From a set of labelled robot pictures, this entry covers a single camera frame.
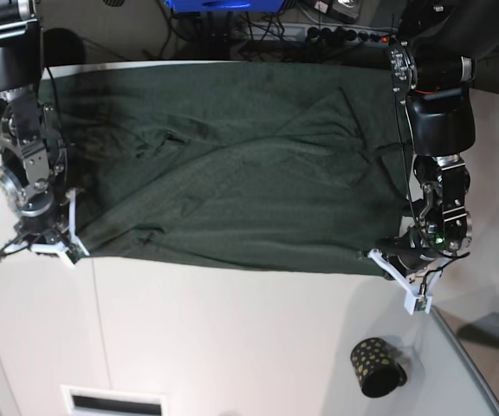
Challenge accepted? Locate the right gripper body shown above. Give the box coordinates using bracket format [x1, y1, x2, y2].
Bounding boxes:
[0, 188, 81, 260]

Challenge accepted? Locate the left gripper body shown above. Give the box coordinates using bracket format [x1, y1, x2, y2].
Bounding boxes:
[368, 229, 470, 299]

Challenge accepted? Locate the dark green t-shirt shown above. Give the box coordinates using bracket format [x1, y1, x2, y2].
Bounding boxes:
[39, 62, 411, 276]

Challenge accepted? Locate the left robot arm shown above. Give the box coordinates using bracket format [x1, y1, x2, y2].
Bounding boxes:
[367, 1, 499, 313]

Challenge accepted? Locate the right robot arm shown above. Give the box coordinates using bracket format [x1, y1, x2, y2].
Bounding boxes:
[0, 1, 89, 266]

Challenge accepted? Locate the black mug with gold dots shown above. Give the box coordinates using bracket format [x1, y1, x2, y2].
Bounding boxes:
[350, 337, 408, 399]

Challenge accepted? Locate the grey tray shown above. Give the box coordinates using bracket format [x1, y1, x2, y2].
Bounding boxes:
[436, 307, 499, 404]

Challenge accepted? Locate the white slotted plate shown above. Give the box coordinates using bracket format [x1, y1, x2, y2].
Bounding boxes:
[61, 385, 170, 416]

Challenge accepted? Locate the black round stool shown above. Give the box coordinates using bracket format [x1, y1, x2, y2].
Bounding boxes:
[42, 28, 87, 67]

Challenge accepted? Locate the white power strip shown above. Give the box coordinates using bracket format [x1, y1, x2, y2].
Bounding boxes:
[243, 22, 397, 48]

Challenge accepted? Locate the blue box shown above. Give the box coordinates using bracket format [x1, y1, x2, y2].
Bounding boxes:
[164, 0, 284, 13]

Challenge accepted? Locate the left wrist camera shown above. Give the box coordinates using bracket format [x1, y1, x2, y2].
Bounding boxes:
[404, 292, 432, 315]

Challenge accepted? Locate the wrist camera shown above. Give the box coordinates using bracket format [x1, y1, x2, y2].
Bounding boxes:
[404, 292, 432, 315]
[57, 240, 90, 268]

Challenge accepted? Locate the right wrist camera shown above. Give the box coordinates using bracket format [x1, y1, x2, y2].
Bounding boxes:
[57, 240, 90, 268]

